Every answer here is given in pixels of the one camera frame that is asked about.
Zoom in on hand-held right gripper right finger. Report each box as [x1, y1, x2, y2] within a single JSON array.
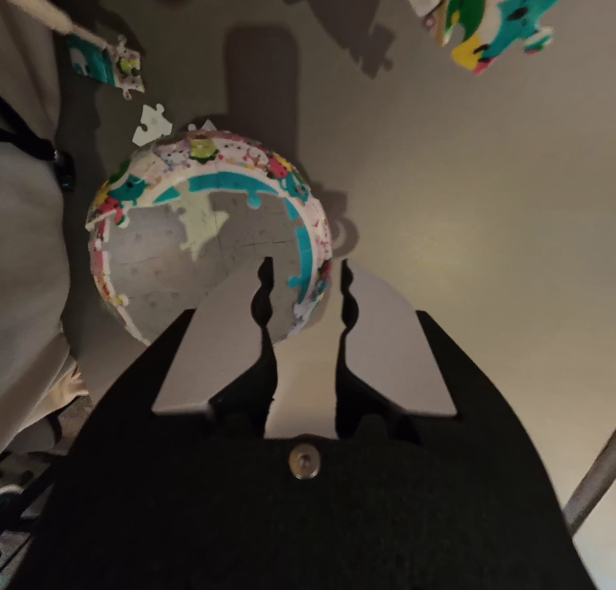
[[334, 258, 458, 440]]

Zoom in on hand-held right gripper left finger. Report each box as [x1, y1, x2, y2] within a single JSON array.
[[151, 257, 280, 439]]

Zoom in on pale puzzle piece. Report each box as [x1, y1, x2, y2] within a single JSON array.
[[423, 0, 554, 75]]

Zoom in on colourful puzzle ball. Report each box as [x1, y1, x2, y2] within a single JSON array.
[[86, 128, 334, 346]]

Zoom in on white puzzle piece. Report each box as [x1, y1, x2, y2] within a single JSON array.
[[132, 104, 173, 146]]

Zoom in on colourful joined puzzle pieces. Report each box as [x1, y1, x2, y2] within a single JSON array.
[[67, 36, 145, 101]]

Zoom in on black lanyard strap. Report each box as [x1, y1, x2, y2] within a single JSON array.
[[0, 97, 75, 191]]

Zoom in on beige hoodie drawstring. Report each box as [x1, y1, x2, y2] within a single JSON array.
[[0, 0, 107, 51]]

